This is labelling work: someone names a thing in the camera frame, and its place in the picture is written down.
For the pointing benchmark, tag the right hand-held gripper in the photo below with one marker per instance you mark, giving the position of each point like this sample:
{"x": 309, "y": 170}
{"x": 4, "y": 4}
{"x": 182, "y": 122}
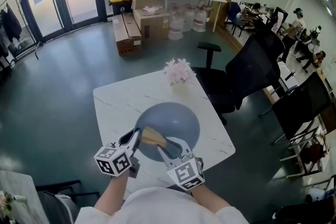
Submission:
{"x": 185, "y": 174}

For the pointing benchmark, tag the grey marble side table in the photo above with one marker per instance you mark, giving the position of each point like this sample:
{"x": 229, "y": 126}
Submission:
{"x": 23, "y": 191}

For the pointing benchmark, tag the metal chair brown seat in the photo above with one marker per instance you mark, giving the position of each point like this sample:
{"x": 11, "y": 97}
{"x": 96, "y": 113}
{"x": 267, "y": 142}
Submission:
{"x": 313, "y": 152}

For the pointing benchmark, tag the pink flowers in glass vase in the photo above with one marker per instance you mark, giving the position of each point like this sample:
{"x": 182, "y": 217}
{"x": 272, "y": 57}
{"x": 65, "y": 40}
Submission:
{"x": 6, "y": 204}

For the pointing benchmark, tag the big blue plate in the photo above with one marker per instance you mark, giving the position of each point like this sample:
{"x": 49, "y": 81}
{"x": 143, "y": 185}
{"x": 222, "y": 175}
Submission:
{"x": 170, "y": 118}

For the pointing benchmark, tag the grey padded chair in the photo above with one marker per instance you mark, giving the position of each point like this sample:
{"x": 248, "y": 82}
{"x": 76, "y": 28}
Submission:
{"x": 60, "y": 204}

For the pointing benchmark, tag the black mesh visitor chair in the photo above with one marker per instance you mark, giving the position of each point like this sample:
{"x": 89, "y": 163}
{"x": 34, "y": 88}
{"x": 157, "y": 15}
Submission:
{"x": 302, "y": 110}

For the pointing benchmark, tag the dark hanging jacket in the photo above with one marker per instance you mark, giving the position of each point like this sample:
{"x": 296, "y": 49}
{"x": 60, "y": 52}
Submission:
{"x": 11, "y": 23}

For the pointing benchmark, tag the clear water jug red cap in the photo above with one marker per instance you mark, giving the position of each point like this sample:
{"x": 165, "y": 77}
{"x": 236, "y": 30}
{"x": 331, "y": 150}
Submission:
{"x": 177, "y": 11}
{"x": 200, "y": 19}
{"x": 189, "y": 18}
{"x": 176, "y": 30}

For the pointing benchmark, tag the blue chair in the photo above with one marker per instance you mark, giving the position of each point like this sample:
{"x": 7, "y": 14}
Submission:
{"x": 235, "y": 14}

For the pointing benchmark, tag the black mesh office chair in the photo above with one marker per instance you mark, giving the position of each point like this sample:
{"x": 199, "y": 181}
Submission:
{"x": 252, "y": 70}

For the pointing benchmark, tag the brown wooden board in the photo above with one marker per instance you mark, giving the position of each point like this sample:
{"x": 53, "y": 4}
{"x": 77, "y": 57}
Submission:
{"x": 225, "y": 8}

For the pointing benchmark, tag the white round device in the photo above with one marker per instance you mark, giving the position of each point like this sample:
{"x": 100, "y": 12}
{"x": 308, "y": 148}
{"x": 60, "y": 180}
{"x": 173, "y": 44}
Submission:
{"x": 316, "y": 195}

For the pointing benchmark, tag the medium stacked cardboard box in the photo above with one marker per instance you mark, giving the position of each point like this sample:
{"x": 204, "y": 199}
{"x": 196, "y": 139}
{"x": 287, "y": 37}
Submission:
{"x": 147, "y": 1}

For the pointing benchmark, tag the person's left forearm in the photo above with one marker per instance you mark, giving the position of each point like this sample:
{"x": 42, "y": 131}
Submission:
{"x": 113, "y": 196}

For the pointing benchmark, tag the white marble table black legs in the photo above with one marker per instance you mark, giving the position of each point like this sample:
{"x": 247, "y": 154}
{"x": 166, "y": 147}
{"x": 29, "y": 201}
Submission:
{"x": 118, "y": 105}

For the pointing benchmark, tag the black bin yellow lid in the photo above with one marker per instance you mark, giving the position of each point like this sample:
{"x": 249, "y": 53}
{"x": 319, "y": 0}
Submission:
{"x": 120, "y": 5}

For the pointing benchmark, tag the pink flowers in white vase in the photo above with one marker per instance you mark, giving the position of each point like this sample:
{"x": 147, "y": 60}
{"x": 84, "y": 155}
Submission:
{"x": 179, "y": 73}

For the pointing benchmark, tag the long flat cardboard box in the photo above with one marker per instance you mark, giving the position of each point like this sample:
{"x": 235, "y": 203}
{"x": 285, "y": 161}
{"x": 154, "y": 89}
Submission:
{"x": 131, "y": 34}

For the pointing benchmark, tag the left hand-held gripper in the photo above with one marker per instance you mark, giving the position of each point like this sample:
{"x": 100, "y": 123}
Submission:
{"x": 113, "y": 162}

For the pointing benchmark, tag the black clothes rack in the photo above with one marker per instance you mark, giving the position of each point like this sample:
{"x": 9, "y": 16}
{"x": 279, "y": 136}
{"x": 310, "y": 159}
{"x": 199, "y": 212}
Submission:
{"x": 37, "y": 51}

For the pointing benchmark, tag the yellow sponge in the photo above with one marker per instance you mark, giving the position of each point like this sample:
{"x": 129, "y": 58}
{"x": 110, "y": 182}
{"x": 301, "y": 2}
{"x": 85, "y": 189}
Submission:
{"x": 153, "y": 137}

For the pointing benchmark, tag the person's right forearm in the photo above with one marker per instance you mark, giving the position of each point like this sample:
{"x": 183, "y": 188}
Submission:
{"x": 210, "y": 200}

